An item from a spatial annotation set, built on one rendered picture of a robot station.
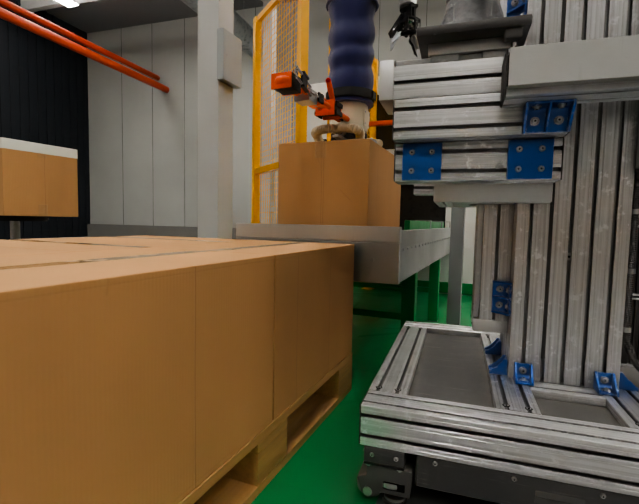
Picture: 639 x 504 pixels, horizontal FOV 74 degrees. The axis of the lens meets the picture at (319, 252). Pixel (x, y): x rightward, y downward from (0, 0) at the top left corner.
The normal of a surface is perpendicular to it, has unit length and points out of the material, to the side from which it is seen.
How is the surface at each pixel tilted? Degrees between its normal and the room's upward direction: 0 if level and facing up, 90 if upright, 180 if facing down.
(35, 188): 90
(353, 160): 90
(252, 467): 90
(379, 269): 90
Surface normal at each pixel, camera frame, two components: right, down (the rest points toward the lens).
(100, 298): 0.92, 0.05
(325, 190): -0.39, 0.06
